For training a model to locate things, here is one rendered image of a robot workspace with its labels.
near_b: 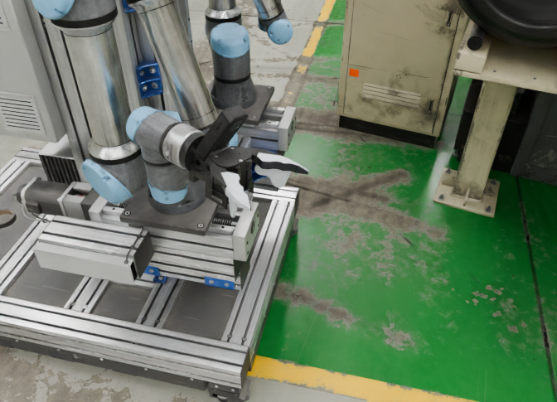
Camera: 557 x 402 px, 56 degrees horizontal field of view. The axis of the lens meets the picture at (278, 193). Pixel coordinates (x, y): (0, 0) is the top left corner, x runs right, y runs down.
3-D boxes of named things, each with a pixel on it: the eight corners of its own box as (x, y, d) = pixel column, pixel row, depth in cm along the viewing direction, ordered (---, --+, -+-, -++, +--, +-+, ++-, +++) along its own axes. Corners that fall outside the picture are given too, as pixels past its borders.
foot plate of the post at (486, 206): (443, 169, 259) (444, 162, 257) (499, 182, 251) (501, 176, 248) (433, 201, 240) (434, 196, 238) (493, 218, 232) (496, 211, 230)
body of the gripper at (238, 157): (257, 193, 93) (209, 167, 99) (260, 152, 89) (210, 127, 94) (228, 211, 88) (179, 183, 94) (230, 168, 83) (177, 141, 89)
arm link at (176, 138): (193, 118, 96) (158, 132, 91) (210, 126, 94) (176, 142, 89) (193, 153, 100) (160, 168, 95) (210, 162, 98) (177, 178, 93)
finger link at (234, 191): (249, 233, 81) (237, 199, 88) (251, 202, 78) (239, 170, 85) (230, 235, 80) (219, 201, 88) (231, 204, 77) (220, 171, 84)
